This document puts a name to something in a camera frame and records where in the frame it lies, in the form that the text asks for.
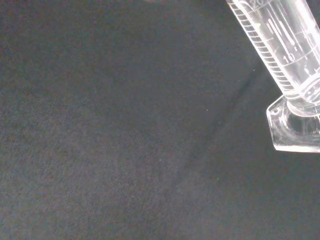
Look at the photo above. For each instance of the black bench cloth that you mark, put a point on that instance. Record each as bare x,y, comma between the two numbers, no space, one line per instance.
112,130

